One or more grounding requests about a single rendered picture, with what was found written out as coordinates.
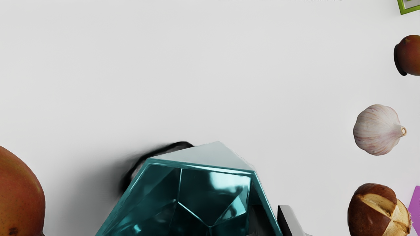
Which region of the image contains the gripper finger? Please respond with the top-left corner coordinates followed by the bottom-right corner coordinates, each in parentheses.
top-left (277, 205), bottom-right (313, 236)

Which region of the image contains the brown pretzel bread roll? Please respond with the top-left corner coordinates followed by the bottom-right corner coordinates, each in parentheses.
top-left (347, 183), bottom-right (412, 236)

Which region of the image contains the purple flat block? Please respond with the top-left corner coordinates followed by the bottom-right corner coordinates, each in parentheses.
top-left (408, 186), bottom-right (420, 235)

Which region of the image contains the white garlic bulb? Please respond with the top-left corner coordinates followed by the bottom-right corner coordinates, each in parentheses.
top-left (353, 104), bottom-right (407, 156)

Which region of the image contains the small red-green mango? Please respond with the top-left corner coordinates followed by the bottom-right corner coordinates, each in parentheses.
top-left (394, 35), bottom-right (420, 76)

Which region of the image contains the large red-orange mango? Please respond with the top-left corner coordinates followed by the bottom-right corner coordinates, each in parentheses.
top-left (0, 146), bottom-right (46, 236)

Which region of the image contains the green square frame block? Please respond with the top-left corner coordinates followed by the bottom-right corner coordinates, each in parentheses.
top-left (397, 0), bottom-right (420, 15)

